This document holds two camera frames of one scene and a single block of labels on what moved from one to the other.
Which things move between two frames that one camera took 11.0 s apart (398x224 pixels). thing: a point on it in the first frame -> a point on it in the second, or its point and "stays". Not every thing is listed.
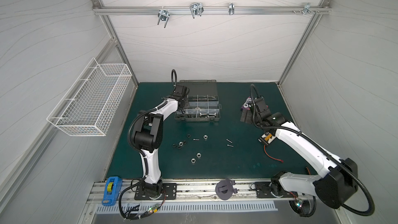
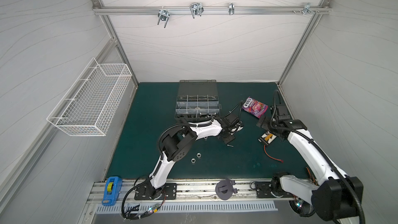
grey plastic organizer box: x=204 y=103 stays
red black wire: x=270 y=157 stays
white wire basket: x=89 y=106 stays
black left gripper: x=186 y=102 -> x=227 y=140
